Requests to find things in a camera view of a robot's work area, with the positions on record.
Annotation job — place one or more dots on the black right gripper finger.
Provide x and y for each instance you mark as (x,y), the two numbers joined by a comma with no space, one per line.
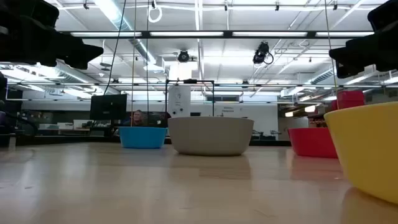
(340,52)
(344,68)

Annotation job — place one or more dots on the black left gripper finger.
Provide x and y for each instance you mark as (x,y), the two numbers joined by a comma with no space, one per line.
(79,63)
(85,49)

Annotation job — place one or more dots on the blue plastic bowl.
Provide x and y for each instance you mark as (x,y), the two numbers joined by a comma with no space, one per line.
(142,137)

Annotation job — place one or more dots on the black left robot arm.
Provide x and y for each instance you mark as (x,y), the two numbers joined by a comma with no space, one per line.
(28,12)

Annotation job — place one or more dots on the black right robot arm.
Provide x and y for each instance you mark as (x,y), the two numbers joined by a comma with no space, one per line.
(385,12)

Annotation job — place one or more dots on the red storage container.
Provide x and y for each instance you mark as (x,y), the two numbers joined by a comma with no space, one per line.
(349,99)

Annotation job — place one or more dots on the black computer monitor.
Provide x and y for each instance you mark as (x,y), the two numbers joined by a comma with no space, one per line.
(108,107)

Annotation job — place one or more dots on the person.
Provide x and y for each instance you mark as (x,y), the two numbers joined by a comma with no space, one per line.
(136,118)

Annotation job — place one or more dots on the red plastic bowl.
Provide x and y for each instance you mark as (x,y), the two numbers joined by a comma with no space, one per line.
(311,142)

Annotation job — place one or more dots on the yellow plastic bowl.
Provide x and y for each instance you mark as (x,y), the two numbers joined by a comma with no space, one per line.
(370,146)

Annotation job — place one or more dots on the black ceiling camera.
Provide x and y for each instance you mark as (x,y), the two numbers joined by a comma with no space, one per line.
(260,53)
(183,56)

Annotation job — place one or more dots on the black rig frame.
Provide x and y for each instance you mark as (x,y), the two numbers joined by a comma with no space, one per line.
(228,34)

